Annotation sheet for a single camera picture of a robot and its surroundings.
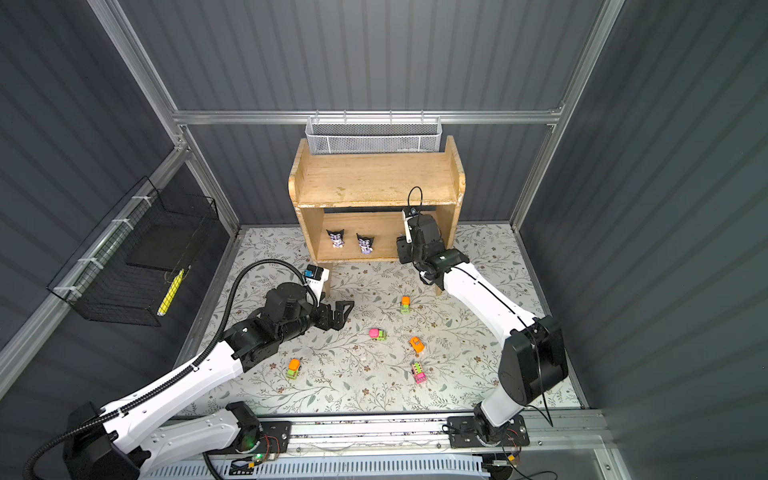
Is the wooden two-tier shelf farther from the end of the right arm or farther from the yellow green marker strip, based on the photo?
the yellow green marker strip

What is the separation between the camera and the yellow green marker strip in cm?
67

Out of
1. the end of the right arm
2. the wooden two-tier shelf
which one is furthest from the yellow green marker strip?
the end of the right arm
